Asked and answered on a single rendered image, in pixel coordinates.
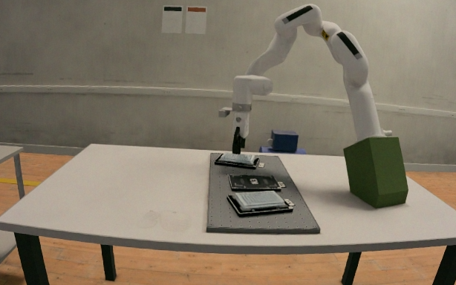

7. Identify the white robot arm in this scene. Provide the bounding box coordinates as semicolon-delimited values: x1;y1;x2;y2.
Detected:
218;4;392;143

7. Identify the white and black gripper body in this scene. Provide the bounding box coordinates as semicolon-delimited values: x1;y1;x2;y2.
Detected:
232;111;251;139

